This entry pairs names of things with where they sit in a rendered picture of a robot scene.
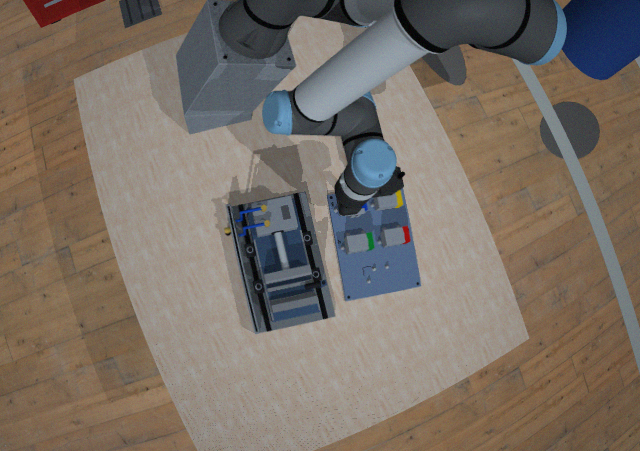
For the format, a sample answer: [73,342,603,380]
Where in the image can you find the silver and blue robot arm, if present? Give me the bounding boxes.
[219,0,567,196]

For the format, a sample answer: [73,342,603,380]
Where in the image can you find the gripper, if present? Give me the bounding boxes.
[334,166,405,218]

